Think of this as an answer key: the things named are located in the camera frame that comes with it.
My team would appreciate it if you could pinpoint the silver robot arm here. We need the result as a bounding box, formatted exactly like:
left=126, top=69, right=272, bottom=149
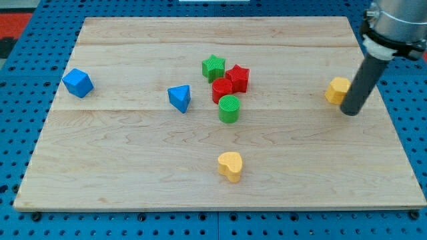
left=360, top=0, right=426, bottom=61

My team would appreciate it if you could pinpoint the yellow heart block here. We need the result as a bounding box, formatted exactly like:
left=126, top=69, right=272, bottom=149
left=218, top=152, right=243, bottom=183

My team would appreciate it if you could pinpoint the wooden board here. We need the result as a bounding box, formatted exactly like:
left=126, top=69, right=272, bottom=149
left=14, top=17, right=426, bottom=212

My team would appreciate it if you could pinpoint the green cylinder block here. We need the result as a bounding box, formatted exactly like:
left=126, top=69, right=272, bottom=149
left=218, top=95, right=240, bottom=123

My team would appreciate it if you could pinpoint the red cylinder block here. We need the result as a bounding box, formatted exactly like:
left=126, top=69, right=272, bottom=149
left=211, top=78, right=233, bottom=104

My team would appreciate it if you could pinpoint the blue triangle block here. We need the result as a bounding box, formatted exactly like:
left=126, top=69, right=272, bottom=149
left=167, top=85, right=191, bottom=113

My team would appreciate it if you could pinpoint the red star block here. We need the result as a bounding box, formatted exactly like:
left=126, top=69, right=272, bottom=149
left=225, top=65, right=250, bottom=93

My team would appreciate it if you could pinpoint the green star block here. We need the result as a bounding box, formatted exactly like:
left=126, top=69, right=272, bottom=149
left=201, top=55, right=226, bottom=83

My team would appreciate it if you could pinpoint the yellow hexagon block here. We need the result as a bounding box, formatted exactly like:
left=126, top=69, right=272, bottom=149
left=325, top=77, right=351, bottom=105

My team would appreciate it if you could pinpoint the blue cube block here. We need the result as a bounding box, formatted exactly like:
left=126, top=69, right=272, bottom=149
left=62, top=69, right=94, bottom=98

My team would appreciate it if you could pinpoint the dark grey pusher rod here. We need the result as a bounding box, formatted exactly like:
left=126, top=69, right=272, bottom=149
left=340, top=53, right=390, bottom=116

